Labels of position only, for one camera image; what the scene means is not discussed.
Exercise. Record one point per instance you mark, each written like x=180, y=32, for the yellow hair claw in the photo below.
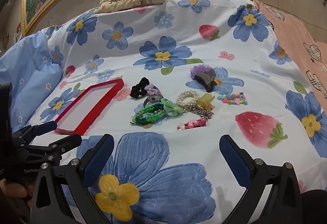
x=204, y=100

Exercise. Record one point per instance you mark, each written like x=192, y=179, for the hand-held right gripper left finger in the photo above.
x=99, y=160

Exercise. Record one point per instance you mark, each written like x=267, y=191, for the pink hair clip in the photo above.
x=194, y=123

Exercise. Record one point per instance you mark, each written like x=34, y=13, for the purple frilly scrunchie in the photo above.
x=199, y=69

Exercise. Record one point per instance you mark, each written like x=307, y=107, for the dark glitter hair claw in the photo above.
x=208, y=81

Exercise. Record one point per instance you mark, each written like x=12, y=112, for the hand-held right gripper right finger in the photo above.
x=235, y=160

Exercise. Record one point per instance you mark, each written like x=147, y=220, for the person's left hand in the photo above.
x=14, y=191

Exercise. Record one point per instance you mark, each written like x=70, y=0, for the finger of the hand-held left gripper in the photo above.
x=43, y=127
x=66, y=141

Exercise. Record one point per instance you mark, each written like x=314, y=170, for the floral strawberry bed sheet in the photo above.
x=178, y=35

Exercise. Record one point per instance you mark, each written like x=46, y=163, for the silver wrist watch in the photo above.
x=153, y=98

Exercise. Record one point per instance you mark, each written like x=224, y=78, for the red shallow box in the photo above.
x=86, y=106

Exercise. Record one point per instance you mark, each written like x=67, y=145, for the pink heart print blanket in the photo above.
x=293, y=35

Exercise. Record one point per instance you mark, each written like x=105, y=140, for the light blue pillow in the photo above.
x=28, y=68

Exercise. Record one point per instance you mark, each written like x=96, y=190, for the black scrunchie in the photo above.
x=136, y=91

